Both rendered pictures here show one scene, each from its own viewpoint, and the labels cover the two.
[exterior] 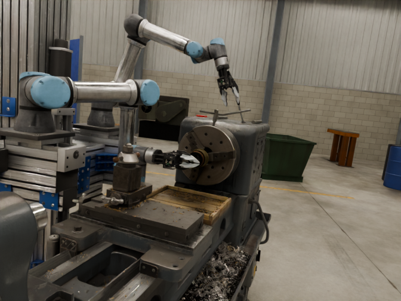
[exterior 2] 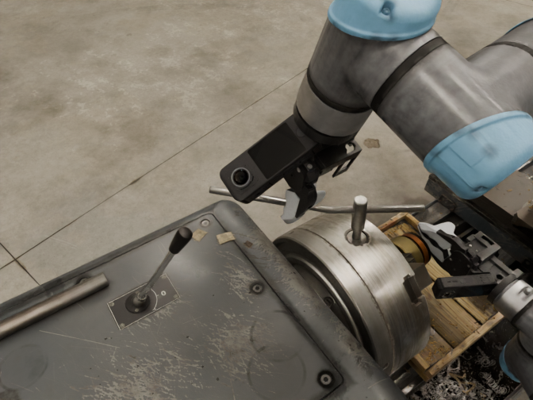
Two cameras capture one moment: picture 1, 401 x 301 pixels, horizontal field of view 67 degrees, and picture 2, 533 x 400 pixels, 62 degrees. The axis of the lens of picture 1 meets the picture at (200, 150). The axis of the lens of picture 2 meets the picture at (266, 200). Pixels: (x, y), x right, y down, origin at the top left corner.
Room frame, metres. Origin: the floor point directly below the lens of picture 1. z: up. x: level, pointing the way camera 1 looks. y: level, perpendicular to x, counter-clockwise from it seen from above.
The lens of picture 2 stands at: (2.06, 0.10, 1.82)
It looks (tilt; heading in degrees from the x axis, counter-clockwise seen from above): 46 degrees down; 216
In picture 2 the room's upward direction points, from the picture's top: straight up
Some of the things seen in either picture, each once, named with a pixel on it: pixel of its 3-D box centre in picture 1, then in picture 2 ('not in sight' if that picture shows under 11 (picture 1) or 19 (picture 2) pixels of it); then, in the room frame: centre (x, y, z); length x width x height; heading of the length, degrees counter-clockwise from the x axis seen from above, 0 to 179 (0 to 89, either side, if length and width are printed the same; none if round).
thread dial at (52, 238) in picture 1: (54, 250); not in sight; (0.90, 0.43, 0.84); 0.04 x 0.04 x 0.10; 70
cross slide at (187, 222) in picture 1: (138, 213); (526, 206); (1.01, 0.19, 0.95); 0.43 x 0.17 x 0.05; 70
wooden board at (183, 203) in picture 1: (185, 202); (414, 285); (1.37, 0.04, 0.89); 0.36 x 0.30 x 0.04; 70
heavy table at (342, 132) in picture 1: (339, 146); not in sight; (9.56, -4.33, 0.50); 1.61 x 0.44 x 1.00; 175
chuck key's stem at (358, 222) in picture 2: (214, 120); (358, 225); (1.60, -0.06, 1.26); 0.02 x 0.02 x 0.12
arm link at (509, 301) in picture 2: (153, 155); (515, 298); (1.43, 0.22, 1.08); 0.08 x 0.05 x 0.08; 159
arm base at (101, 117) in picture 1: (101, 116); not in sight; (1.73, 0.58, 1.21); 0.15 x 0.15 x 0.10
